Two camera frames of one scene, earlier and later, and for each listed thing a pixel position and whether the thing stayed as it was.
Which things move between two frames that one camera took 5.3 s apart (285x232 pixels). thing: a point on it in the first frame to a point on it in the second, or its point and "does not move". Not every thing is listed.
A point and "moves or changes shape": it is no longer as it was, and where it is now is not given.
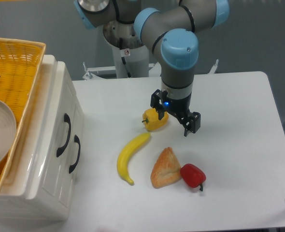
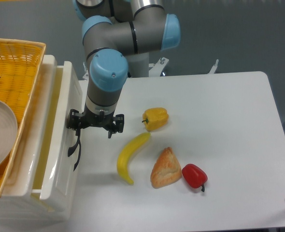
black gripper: [178, 108] to [89, 118]
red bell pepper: [192, 175] does not move
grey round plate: [2, 134] does not move
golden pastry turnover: [166, 170] does not move
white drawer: [57, 106] moves or changes shape
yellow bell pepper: [150, 117] does not move
